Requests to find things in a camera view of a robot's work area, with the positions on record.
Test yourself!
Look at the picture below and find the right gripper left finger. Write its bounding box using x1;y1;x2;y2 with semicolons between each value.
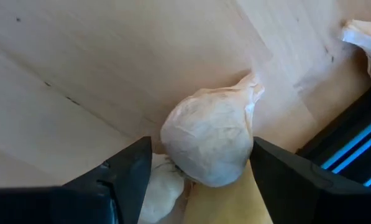
0;136;153;224

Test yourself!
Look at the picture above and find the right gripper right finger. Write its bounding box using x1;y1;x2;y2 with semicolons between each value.
249;136;371;224

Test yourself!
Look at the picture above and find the white garlic bulb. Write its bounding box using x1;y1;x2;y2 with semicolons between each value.
340;19;371;90
159;73;265;188
137;152;186;224

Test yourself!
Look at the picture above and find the yellow lemon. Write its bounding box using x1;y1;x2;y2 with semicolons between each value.
181;160;275;224

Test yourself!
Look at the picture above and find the black aluminium frame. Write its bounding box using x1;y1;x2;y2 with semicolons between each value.
295;83;371;193

